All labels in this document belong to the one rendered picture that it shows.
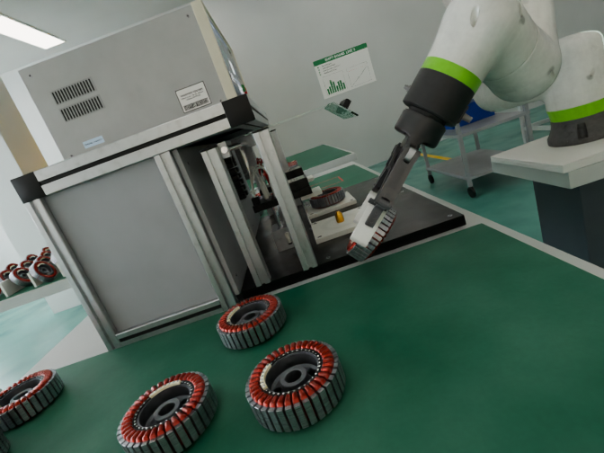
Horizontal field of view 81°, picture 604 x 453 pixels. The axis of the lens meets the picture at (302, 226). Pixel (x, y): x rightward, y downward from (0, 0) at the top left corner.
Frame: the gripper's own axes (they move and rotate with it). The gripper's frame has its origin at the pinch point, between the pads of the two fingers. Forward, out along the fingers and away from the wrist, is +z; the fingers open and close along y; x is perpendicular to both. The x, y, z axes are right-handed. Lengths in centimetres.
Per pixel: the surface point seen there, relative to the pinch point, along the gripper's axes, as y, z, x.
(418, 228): 9.5, -2.3, -10.8
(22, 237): 245, 247, 284
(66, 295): 254, 293, 223
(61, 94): 3, 7, 65
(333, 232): 17.9, 9.2, 3.2
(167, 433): -34.4, 22.3, 10.4
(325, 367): -28.9, 9.4, -1.2
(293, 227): 2.4, 7.7, 11.0
